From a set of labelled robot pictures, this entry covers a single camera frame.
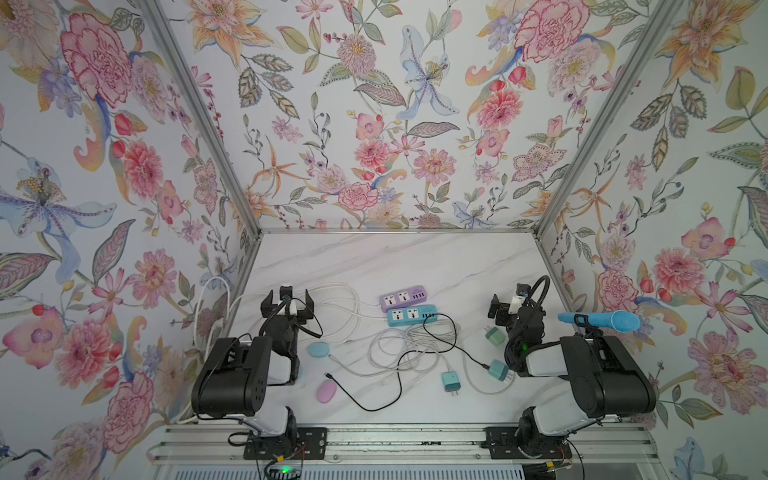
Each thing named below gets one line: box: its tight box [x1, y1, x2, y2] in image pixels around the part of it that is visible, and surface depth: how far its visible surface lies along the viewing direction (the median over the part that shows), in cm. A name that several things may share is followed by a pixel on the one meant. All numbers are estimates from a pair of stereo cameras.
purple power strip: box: [379, 285, 428, 313], surface depth 100 cm
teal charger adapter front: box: [442, 371, 461, 396], surface depth 84 cm
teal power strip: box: [387, 305, 437, 327], surface depth 97 cm
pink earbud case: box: [317, 379, 337, 403], surface depth 84 cm
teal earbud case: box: [307, 341, 329, 358], surface depth 92 cm
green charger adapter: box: [485, 326, 506, 346], surface depth 92 cm
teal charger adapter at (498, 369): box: [488, 359, 509, 382], surface depth 86 cm
